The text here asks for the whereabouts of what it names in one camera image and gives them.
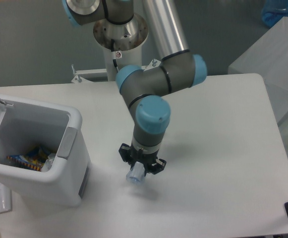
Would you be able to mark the blue water jug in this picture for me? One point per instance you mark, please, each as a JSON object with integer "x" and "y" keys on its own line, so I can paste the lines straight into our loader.
{"x": 273, "y": 11}

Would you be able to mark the clear plastic water bottle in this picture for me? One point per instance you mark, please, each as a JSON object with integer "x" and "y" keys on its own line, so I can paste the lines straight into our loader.
{"x": 136, "y": 174}

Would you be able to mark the clear plastic wrapper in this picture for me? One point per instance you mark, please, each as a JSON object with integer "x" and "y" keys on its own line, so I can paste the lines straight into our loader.
{"x": 48, "y": 163}

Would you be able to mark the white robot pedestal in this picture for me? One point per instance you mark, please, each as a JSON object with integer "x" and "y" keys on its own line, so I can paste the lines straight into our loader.
{"x": 121, "y": 44}

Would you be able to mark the white trash can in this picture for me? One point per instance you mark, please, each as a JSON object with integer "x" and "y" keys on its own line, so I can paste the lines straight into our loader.
{"x": 29, "y": 123}

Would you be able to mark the white pedestal base bracket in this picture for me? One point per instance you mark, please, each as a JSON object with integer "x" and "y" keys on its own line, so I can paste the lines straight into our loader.
{"x": 100, "y": 75}

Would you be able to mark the translucent plastic box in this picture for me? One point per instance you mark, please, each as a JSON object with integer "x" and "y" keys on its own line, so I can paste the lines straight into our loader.
{"x": 268, "y": 57}

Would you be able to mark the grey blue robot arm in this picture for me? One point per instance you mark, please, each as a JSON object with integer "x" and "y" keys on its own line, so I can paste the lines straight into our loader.
{"x": 143, "y": 91}

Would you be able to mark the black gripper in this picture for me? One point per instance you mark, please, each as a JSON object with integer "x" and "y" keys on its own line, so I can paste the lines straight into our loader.
{"x": 152, "y": 164}

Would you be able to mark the colourful snack wrapper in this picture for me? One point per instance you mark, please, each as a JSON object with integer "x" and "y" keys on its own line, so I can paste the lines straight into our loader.
{"x": 33, "y": 160}

